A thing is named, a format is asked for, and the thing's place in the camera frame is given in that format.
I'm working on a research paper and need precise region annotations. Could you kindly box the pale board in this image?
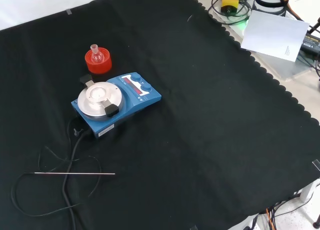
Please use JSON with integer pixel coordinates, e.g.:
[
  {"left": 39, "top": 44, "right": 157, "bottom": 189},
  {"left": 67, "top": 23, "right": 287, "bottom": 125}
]
[{"left": 240, "top": 10, "right": 310, "bottom": 63}]

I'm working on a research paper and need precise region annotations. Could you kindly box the red ribbed flask ring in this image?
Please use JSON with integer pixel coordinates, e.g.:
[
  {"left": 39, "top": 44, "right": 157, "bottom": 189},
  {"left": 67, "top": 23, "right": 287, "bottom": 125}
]
[{"left": 84, "top": 47, "right": 113, "bottom": 75}]

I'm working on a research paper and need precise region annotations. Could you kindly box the black bench cloth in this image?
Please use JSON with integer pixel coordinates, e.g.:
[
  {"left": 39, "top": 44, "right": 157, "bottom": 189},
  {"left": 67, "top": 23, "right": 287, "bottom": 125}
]
[{"left": 0, "top": 0, "right": 320, "bottom": 230}]

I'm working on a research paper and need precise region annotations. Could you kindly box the heater with blue base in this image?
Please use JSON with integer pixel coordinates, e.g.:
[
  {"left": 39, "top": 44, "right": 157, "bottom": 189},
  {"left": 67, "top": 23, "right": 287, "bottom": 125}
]
[{"left": 70, "top": 71, "right": 162, "bottom": 139}]

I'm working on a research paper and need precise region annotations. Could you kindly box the clear round-bottom glass flask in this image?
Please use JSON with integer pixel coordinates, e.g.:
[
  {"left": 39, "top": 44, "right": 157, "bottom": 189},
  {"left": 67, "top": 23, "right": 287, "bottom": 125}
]
[{"left": 90, "top": 44, "right": 104, "bottom": 65}]

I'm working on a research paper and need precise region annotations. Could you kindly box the orange cable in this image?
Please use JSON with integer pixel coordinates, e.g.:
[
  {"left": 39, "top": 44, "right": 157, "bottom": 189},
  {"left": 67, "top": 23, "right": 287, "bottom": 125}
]
[{"left": 284, "top": 0, "right": 305, "bottom": 22}]

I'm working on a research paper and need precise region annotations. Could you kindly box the thin black probe cable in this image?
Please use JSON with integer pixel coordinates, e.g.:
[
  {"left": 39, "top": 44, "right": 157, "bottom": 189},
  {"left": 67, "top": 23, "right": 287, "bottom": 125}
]
[{"left": 10, "top": 146, "right": 102, "bottom": 217}]

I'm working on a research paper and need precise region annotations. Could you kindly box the black coiled cable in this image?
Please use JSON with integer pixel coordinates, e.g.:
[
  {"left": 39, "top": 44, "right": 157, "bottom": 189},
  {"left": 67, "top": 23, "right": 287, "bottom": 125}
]
[{"left": 209, "top": 0, "right": 252, "bottom": 24}]

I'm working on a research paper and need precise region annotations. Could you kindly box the yellow stop button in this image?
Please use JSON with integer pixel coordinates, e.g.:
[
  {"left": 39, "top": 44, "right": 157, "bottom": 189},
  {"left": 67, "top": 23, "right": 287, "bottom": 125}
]
[{"left": 220, "top": 0, "right": 240, "bottom": 16}]

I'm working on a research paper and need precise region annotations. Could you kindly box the white table leg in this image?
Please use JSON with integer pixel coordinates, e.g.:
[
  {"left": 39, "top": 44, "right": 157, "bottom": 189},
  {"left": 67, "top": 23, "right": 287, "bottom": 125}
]
[{"left": 299, "top": 179, "right": 320, "bottom": 203}]

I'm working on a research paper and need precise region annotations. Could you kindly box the black power adapter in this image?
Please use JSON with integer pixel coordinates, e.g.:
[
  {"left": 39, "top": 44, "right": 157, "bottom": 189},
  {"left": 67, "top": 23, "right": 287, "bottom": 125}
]
[{"left": 299, "top": 31, "right": 320, "bottom": 56}]

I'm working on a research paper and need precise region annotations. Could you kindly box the thick black power cable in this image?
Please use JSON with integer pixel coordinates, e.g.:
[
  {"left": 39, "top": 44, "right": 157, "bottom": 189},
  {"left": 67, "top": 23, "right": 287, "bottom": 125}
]
[{"left": 62, "top": 128, "right": 93, "bottom": 230}]

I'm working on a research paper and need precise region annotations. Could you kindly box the thin metal probe rod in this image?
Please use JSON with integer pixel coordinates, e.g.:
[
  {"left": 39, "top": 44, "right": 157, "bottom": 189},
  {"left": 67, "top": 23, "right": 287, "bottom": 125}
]
[{"left": 34, "top": 172, "right": 116, "bottom": 176}]

